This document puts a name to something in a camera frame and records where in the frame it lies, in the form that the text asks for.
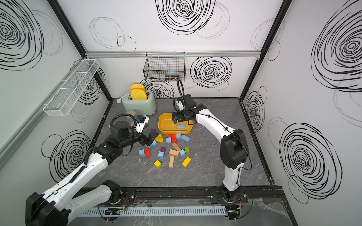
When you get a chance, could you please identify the yellow plastic tub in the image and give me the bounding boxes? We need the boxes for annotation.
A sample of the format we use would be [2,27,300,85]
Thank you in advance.
[158,113,193,135]

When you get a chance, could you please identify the blue long block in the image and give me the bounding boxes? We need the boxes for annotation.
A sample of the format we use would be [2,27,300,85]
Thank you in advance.
[181,135,190,142]

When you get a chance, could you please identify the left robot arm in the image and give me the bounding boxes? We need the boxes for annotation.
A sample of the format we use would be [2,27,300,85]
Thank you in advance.
[25,114,158,226]

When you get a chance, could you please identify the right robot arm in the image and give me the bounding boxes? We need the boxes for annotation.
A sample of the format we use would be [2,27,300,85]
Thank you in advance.
[172,94,249,203]

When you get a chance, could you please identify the red block by tub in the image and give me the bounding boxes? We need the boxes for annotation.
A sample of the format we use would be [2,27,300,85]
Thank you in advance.
[167,134,177,143]

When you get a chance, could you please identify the glass jar with rice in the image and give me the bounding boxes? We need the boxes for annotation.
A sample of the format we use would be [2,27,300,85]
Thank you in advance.
[126,110,137,122]

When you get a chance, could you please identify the yellow cube block front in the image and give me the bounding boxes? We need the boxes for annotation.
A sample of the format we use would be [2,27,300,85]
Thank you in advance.
[154,161,162,169]

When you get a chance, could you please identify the wooden block middle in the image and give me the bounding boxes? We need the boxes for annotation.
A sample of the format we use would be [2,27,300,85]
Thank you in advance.
[169,149,179,156]

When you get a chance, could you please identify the wooden block slanted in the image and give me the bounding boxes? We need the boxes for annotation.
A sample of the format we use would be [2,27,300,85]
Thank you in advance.
[172,143,181,151]

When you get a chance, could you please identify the mint green toaster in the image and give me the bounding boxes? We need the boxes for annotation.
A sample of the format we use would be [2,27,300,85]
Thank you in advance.
[121,90,156,115]

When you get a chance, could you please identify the long wooden block upright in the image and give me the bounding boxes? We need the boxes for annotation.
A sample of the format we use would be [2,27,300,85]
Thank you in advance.
[169,155,175,168]

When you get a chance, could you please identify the items in black basket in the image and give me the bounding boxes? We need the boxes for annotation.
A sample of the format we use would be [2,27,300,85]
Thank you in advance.
[165,74,182,82]

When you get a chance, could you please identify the yellow long block front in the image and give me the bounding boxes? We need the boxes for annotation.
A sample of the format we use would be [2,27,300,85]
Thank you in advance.
[182,157,191,168]

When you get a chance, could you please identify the front yellow bread slice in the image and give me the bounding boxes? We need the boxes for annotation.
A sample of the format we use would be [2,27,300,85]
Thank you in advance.
[131,88,148,101]

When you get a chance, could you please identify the yellow bread slice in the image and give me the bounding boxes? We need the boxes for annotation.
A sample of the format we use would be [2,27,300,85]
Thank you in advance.
[131,88,148,101]
[130,83,145,92]

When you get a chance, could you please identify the rear yellow bread slice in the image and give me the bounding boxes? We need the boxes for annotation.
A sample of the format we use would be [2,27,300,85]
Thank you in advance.
[130,83,145,92]

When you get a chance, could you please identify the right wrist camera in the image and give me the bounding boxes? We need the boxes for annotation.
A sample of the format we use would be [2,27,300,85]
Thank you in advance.
[174,100,184,111]

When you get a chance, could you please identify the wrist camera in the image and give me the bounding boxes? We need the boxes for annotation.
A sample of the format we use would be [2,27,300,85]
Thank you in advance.
[174,100,184,111]
[136,115,150,126]

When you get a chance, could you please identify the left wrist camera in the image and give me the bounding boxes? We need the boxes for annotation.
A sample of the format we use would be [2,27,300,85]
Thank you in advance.
[136,115,150,126]

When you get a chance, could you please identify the black wire wall basket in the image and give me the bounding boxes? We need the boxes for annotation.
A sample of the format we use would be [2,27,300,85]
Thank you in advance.
[143,51,186,82]

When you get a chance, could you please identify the white slotted cable duct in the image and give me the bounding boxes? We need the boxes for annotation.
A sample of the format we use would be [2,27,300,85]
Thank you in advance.
[80,206,227,218]

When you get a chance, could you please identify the white wire wall shelf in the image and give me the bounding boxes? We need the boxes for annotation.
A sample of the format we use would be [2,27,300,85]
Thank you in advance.
[43,59,100,117]

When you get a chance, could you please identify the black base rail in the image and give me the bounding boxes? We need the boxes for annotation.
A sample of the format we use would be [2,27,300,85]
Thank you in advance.
[90,186,287,209]

